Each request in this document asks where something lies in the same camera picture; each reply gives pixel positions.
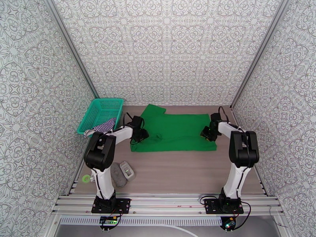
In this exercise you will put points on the green t-shirt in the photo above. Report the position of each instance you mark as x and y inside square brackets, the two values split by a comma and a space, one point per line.
[177, 130]

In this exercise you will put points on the purple white striped tank top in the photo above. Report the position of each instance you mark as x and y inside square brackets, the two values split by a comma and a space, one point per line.
[105, 126]

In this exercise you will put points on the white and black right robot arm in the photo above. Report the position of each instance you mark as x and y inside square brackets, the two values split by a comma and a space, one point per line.
[234, 179]

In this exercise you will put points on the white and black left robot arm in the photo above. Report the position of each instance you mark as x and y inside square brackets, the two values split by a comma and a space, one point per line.
[106, 182]

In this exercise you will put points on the green plastic laundry basket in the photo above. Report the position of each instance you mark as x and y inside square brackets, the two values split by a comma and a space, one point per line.
[103, 110]

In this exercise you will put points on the white handheld device green light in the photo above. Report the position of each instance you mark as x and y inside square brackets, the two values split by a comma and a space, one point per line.
[127, 170]

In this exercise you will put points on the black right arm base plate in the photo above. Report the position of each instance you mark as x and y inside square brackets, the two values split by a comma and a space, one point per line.
[209, 206]

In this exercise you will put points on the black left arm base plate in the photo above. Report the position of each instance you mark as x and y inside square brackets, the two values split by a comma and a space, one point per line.
[123, 205]

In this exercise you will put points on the aluminium rail frame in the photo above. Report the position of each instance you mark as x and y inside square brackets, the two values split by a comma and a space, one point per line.
[167, 203]

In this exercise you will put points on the aluminium corner post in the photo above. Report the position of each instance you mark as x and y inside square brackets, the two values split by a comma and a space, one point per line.
[259, 48]
[71, 48]

